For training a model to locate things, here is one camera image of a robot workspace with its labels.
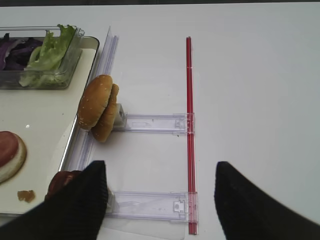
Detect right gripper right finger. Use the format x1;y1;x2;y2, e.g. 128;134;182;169
214;161;320;240

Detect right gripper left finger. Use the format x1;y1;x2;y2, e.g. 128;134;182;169
0;160;108;240

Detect white pusher block patties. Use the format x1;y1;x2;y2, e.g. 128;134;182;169
106;188;115;213

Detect stack of meat patties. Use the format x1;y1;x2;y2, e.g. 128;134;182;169
44;170;82;201

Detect green lettuce leaves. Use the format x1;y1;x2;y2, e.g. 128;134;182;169
19;24;81;89

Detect brown sauce crumb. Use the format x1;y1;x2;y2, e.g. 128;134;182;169
17;190;36;203

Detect right lower clear pusher track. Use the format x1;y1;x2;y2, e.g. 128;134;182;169
105;191;198;223

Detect clear pusher track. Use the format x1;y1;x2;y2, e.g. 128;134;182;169
105;191;198;223
113;113;187;136

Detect bottom bun slice on tray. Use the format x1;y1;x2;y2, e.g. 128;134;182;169
0;133;27;184

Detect bun top behind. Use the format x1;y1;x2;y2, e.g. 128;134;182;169
91;83;119;143

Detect white metal tray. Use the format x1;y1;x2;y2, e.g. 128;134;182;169
0;36;100;215

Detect white pusher block buns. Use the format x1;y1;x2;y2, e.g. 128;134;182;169
113;103;127;128

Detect right upper clear pusher track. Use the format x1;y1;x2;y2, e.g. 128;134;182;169
113;113;187;136

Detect clear plastic salad container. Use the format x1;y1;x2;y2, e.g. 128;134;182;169
0;24;85;90

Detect purple cabbage leaves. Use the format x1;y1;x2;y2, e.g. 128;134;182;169
0;32;43;71

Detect right red rail strip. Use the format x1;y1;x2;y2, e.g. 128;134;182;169
186;36;197;235

